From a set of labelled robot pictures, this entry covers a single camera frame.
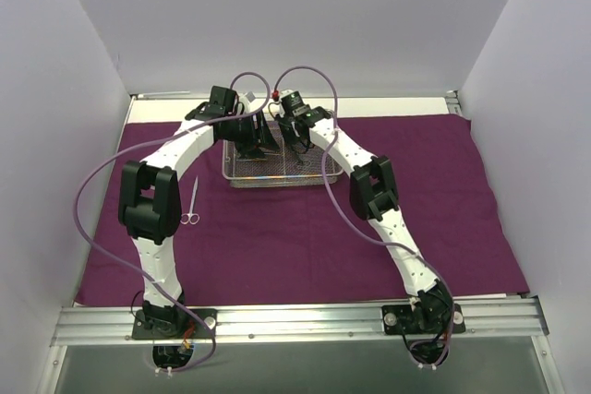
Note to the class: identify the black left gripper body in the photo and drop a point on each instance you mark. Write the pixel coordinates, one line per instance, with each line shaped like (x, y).
(252, 137)

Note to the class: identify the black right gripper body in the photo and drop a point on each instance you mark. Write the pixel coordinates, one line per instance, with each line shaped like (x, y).
(290, 126)

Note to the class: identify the metal mesh instrument tray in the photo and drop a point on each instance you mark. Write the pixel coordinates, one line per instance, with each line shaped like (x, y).
(275, 170)

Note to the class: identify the steel surgical scissors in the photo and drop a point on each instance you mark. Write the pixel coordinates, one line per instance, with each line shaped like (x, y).
(191, 217)

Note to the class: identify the purple cloth wrap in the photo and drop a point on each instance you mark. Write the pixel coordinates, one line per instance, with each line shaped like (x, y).
(304, 245)

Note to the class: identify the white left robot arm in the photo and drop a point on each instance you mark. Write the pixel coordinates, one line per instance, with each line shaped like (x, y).
(149, 200)

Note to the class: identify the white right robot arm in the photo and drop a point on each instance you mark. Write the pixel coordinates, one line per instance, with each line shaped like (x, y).
(374, 198)

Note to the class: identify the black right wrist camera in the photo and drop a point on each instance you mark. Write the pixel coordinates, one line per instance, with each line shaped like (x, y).
(292, 103)

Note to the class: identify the aluminium right side rail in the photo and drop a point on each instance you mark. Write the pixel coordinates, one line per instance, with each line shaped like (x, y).
(453, 103)

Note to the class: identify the aluminium rail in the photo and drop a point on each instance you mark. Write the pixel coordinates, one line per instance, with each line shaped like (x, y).
(481, 317)
(453, 103)

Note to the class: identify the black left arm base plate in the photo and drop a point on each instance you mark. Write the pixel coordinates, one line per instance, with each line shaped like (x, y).
(172, 323)

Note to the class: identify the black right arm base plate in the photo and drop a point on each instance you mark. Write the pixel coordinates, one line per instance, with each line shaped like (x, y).
(407, 319)

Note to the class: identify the aluminium front rail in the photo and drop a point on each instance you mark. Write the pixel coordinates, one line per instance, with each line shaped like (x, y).
(481, 317)

